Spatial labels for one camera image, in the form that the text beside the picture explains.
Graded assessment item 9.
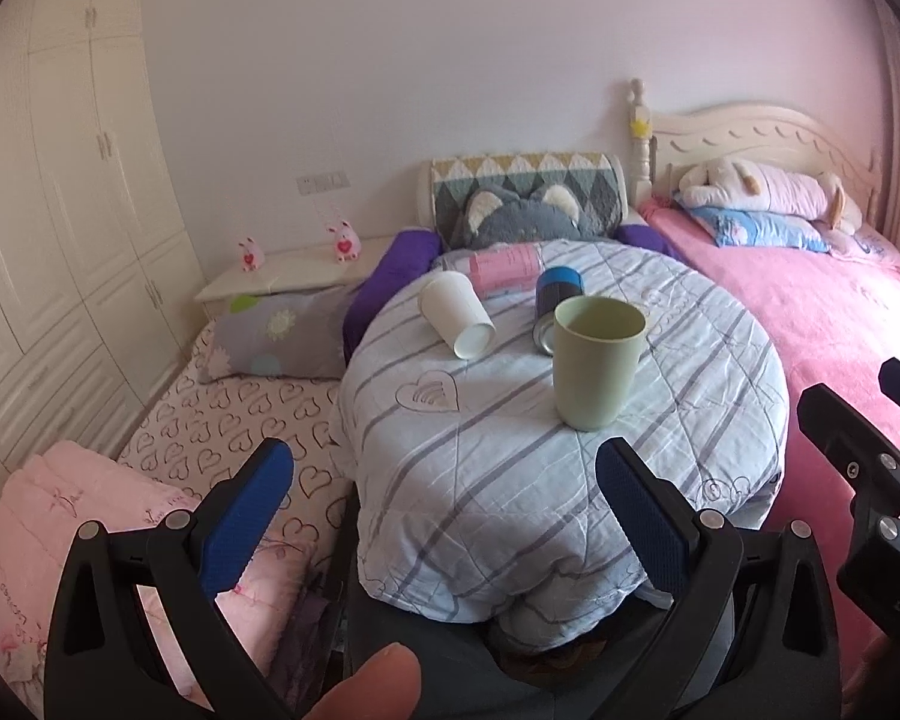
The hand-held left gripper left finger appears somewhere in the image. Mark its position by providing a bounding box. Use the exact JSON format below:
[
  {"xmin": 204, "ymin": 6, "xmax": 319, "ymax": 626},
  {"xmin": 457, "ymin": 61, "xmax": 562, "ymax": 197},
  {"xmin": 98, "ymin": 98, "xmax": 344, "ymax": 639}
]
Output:
[{"xmin": 41, "ymin": 437, "xmax": 323, "ymax": 720}]

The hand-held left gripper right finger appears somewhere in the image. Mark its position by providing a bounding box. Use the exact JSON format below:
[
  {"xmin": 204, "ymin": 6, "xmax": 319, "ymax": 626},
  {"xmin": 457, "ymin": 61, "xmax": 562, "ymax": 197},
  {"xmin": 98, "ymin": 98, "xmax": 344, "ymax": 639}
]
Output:
[{"xmin": 594, "ymin": 437, "xmax": 846, "ymax": 720}]

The white paper cup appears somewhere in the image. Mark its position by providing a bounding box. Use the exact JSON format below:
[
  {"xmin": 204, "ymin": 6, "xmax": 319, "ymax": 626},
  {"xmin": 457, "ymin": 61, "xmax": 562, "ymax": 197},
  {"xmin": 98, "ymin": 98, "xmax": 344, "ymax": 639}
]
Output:
[{"xmin": 418, "ymin": 271, "xmax": 496, "ymax": 359}]

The green cup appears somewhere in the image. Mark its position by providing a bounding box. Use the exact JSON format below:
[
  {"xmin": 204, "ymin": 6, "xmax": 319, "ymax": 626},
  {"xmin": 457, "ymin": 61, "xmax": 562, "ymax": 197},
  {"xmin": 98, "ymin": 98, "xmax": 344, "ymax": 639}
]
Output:
[{"xmin": 553, "ymin": 296, "xmax": 648, "ymax": 432}]

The person's left hand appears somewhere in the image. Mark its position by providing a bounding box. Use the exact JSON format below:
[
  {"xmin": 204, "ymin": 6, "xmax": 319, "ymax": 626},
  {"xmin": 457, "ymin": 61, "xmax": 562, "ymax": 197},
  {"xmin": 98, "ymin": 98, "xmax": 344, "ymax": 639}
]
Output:
[{"xmin": 304, "ymin": 645, "xmax": 422, "ymax": 720}]

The heart print bedsheet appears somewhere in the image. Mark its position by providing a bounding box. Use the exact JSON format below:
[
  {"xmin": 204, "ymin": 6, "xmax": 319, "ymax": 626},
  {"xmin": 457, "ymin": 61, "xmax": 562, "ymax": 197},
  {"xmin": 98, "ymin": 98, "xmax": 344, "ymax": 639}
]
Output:
[{"xmin": 116, "ymin": 319, "xmax": 361, "ymax": 563}]

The pink bedspread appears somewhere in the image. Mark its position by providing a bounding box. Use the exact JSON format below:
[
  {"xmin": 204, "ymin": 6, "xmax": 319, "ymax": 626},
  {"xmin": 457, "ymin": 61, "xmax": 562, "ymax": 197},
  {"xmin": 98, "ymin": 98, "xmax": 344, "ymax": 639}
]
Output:
[{"xmin": 637, "ymin": 199, "xmax": 900, "ymax": 650}]

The pink printed pillow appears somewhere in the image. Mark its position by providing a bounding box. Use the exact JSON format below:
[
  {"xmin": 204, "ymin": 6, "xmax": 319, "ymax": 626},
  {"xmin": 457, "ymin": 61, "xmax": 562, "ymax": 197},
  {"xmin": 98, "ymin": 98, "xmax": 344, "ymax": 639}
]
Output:
[{"xmin": 831, "ymin": 227, "xmax": 900, "ymax": 265}]

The grey floral pillow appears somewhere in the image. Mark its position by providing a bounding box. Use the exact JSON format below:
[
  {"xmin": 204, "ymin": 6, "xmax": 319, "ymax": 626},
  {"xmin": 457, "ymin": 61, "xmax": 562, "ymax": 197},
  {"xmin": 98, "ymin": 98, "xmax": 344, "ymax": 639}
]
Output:
[{"xmin": 199, "ymin": 286, "xmax": 368, "ymax": 383}]

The striped quilt covered table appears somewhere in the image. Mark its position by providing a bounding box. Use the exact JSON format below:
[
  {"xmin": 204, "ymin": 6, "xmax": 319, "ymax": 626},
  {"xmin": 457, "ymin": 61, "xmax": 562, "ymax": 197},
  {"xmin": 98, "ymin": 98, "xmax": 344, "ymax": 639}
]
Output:
[{"xmin": 337, "ymin": 240, "xmax": 790, "ymax": 650}]

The pink folded quilt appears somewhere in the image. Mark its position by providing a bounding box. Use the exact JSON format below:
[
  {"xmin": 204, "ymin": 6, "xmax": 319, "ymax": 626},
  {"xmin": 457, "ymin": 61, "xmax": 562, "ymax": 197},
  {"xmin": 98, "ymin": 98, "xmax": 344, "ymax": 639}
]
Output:
[{"xmin": 0, "ymin": 441, "xmax": 316, "ymax": 706}]

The blue printed pillow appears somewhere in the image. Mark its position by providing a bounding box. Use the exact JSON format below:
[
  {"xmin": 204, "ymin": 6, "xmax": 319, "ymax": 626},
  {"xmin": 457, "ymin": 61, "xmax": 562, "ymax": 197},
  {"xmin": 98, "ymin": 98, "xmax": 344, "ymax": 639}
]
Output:
[{"xmin": 690, "ymin": 206, "xmax": 833, "ymax": 252}]

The dark can with blue band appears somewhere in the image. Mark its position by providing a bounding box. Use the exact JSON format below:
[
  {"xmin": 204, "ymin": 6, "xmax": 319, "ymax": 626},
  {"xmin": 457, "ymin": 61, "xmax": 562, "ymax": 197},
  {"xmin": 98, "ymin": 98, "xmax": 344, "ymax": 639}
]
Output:
[{"xmin": 534, "ymin": 266, "xmax": 587, "ymax": 356}]

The white plush dog toy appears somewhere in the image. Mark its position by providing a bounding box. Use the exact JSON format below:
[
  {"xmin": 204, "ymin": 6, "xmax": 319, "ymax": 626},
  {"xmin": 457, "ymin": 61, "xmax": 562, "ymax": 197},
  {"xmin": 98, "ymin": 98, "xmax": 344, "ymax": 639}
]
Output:
[{"xmin": 675, "ymin": 160, "xmax": 867, "ymax": 233}]

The dark grey cloth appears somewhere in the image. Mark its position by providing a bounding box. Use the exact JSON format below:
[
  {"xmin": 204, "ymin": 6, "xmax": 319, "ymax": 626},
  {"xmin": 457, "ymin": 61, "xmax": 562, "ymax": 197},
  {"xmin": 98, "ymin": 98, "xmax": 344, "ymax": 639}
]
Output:
[{"xmin": 343, "ymin": 577, "xmax": 736, "ymax": 720}]

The white nightstand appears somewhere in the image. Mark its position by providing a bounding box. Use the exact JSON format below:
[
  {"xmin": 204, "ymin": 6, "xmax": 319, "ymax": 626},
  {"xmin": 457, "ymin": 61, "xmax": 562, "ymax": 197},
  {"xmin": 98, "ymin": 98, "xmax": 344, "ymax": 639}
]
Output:
[{"xmin": 195, "ymin": 236, "xmax": 398, "ymax": 305}]

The purple cushion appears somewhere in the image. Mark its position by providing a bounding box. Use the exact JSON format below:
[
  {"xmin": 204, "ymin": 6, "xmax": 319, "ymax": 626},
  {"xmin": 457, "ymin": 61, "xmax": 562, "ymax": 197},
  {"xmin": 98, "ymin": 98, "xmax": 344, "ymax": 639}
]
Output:
[
  {"xmin": 343, "ymin": 231, "xmax": 443, "ymax": 361},
  {"xmin": 616, "ymin": 223, "xmax": 677, "ymax": 261}
]

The pink tissue packet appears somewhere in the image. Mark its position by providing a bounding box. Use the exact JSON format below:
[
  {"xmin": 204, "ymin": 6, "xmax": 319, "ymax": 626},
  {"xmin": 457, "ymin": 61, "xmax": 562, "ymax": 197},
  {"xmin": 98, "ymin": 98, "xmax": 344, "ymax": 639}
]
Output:
[{"xmin": 469, "ymin": 244, "xmax": 547, "ymax": 295}]

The white bed headboard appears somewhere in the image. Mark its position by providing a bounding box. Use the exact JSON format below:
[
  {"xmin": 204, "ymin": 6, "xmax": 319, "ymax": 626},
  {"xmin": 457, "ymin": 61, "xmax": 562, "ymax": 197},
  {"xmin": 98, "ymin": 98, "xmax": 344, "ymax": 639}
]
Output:
[{"xmin": 628, "ymin": 79, "xmax": 886, "ymax": 233}]

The grey cat pillow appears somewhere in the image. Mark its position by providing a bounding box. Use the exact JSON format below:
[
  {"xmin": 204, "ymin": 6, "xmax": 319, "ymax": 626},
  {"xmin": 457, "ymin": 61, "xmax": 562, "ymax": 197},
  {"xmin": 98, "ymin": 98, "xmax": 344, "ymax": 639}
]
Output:
[{"xmin": 450, "ymin": 186, "xmax": 605, "ymax": 250}]

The white wardrobe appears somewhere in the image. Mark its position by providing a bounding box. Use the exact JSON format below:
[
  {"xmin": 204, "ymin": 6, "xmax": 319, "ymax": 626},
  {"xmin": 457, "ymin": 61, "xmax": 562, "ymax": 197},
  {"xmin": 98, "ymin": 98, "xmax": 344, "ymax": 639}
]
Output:
[{"xmin": 0, "ymin": 0, "xmax": 211, "ymax": 533}]

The diamond patterned cushion cover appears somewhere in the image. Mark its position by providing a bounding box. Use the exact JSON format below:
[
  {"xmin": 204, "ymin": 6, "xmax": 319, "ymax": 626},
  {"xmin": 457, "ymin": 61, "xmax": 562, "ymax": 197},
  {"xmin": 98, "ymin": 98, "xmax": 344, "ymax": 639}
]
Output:
[{"xmin": 429, "ymin": 153, "xmax": 625, "ymax": 248}]

